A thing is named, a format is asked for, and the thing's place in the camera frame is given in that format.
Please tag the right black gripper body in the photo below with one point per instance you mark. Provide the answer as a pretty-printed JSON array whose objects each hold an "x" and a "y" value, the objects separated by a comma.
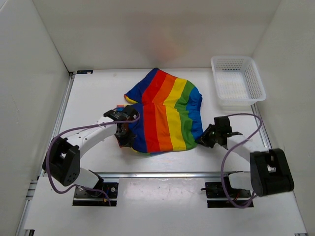
[{"x": 217, "y": 132}]

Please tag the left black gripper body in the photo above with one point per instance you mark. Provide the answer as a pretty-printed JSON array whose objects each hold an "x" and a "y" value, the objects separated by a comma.
[{"x": 127, "y": 131}]

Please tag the rainbow striped shorts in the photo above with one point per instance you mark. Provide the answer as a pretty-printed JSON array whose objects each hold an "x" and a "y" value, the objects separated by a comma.
[{"x": 169, "y": 109}]

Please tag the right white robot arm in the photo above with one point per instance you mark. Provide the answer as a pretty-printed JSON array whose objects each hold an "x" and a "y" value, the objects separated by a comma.
[{"x": 269, "y": 170}]

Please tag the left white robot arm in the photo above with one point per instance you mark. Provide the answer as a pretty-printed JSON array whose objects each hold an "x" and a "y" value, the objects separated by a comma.
[{"x": 63, "y": 157}]

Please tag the white plastic mesh basket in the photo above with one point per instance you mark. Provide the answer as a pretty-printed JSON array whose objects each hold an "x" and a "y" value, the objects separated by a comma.
[{"x": 237, "y": 81}]

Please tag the small blue label sticker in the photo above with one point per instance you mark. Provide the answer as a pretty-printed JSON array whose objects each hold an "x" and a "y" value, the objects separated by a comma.
[{"x": 84, "y": 72}]

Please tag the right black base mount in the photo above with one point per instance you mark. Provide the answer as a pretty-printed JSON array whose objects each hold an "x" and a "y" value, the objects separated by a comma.
[{"x": 216, "y": 197}]

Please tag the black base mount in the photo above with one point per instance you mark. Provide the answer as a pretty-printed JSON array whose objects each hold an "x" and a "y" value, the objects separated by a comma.
[
  {"x": 83, "y": 198},
  {"x": 216, "y": 197}
]

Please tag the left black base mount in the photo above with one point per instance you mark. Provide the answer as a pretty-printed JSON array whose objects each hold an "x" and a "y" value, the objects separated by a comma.
[{"x": 83, "y": 198}]

